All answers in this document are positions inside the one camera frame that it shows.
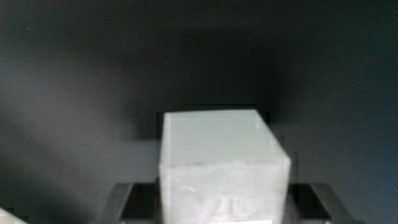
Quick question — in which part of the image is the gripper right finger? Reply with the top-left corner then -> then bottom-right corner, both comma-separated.
308,183 -> 350,224

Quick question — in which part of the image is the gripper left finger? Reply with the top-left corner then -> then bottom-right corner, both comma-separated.
96,183 -> 133,224

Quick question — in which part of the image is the white leg with tag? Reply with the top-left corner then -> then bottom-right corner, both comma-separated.
160,110 -> 292,224

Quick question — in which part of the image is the white square tabletop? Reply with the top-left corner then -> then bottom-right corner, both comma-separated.
0,208 -> 29,224

